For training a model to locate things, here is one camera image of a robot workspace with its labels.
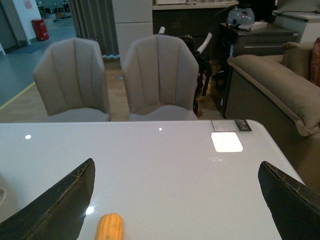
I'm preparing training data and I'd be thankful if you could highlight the white column cabinet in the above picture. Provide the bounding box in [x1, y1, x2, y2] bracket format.
[112, 0, 153, 64]

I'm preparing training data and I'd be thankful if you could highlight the right beige upholstered chair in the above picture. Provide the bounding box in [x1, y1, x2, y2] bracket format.
[122, 34, 199, 122]

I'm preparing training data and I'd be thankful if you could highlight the beige upholstered chair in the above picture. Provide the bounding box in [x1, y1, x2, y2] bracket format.
[33, 38, 111, 123]
[122, 34, 199, 122]

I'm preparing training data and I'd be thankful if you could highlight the grey blue helmet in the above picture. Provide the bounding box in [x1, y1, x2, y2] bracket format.
[226, 6, 255, 27]

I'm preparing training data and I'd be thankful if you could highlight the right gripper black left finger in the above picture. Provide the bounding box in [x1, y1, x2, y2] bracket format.
[0, 158, 95, 240]

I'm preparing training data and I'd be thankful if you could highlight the yellow corn cob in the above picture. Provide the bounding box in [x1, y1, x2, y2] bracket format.
[94, 213, 124, 240]

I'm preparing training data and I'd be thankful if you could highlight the left beige upholstered chair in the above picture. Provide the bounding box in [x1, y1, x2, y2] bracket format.
[33, 38, 111, 123]

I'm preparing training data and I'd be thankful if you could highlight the black wheeled cart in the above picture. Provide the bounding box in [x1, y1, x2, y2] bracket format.
[152, 27, 212, 121]

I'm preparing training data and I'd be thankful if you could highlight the table label sticker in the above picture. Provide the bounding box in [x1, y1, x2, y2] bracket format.
[211, 119, 252, 132]

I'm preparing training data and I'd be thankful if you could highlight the grey curtain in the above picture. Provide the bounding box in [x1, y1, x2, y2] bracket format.
[68, 0, 119, 56]

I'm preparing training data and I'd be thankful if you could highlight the beige sofa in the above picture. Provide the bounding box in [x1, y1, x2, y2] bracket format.
[225, 40, 320, 191]

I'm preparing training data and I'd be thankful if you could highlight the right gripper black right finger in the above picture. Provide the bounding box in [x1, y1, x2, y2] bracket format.
[258, 161, 320, 240]

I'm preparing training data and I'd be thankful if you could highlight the dark grey cabinet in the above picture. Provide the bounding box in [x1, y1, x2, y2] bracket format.
[212, 23, 299, 117]

